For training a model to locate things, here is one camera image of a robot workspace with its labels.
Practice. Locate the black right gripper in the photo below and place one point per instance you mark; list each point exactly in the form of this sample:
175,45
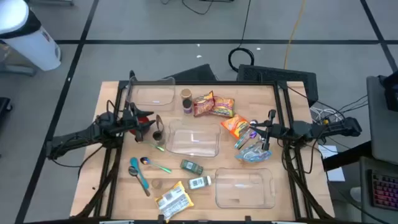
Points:
275,130

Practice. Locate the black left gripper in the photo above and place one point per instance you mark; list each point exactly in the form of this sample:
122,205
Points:
130,119

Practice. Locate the orange label spice jar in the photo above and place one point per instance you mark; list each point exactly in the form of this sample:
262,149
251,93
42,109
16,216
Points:
157,136

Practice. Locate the orange ramen packet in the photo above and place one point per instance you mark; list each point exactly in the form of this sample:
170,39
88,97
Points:
234,125

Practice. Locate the iridescent metal spoon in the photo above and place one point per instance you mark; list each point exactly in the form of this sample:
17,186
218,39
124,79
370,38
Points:
157,147
144,160

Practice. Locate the blue plastic spoon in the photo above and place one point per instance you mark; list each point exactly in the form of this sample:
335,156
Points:
134,162

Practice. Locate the yellow green ramen packet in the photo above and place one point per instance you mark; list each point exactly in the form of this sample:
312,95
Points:
224,107

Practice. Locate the purple label spice jar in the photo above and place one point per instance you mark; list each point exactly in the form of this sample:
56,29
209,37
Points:
187,105

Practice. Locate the plain silver metal spoon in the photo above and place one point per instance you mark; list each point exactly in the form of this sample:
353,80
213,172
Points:
132,171

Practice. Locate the roast beef ramen packet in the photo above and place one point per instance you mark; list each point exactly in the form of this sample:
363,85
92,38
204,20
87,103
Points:
202,105

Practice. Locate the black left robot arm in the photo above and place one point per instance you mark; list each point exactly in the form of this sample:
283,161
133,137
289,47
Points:
77,135

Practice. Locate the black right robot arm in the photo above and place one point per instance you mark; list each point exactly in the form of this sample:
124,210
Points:
311,129

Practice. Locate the blue clear plastic pouch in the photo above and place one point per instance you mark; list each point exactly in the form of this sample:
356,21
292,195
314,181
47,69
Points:
253,155

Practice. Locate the clear plastic bin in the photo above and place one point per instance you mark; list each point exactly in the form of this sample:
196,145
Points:
155,93
245,189
192,140

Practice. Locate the green spice jar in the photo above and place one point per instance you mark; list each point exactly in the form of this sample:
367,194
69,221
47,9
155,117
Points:
191,167

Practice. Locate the plain black box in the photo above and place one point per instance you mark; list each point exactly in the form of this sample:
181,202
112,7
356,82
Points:
196,74

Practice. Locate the white label seasoning jar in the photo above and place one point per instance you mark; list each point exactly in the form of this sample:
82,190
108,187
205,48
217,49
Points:
197,183

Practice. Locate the yellow snack packet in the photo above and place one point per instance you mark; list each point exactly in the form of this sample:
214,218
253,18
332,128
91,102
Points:
174,201

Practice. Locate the white paper sheet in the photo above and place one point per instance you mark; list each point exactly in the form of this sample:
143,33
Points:
336,174

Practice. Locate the black desk beam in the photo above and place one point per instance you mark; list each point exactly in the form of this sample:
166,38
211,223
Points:
345,157

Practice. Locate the white computer mouse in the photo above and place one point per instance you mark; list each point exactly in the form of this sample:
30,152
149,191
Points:
356,194

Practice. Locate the light grey desk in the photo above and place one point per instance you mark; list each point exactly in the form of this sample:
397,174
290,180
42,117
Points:
381,124

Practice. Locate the grey cart base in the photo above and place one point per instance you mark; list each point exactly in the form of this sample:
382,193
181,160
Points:
21,72

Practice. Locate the white trash can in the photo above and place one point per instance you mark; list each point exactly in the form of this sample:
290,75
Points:
34,46

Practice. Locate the backlit keyboard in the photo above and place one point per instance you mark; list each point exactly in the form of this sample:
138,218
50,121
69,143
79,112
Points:
385,189

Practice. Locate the black floor equipment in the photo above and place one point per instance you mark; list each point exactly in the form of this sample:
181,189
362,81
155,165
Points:
4,107

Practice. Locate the black metal table frame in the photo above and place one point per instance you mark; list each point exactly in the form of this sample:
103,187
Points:
199,83

